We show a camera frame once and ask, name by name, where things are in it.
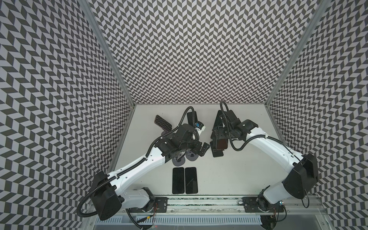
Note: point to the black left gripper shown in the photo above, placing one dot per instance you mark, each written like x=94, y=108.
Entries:
x=203, y=149

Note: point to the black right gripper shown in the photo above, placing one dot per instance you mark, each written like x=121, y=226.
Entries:
x=219, y=130

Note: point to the black folding phone stand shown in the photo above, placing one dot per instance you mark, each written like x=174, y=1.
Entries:
x=215, y=153

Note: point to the purple phone stand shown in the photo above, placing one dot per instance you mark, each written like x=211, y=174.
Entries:
x=191, y=182

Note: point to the black phone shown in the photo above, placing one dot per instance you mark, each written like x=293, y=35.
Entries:
x=220, y=143
x=192, y=118

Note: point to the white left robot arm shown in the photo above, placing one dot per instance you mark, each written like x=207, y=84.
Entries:
x=110, y=190

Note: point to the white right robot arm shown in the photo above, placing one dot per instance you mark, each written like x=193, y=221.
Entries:
x=302, y=169

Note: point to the grey stand front right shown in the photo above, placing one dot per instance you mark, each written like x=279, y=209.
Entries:
x=191, y=156

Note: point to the grey stand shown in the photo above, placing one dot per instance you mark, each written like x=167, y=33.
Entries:
x=191, y=156
x=179, y=160

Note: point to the grey stand front left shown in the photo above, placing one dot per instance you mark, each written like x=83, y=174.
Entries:
x=179, y=160

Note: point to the phone reflecting pattern far left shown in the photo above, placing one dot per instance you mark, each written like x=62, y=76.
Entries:
x=162, y=123

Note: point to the white ventilation grille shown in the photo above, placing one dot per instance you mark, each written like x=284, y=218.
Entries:
x=184, y=220

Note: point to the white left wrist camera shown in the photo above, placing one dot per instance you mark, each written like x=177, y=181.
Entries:
x=199, y=127

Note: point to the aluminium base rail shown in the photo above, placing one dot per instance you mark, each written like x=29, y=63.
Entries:
x=229, y=204

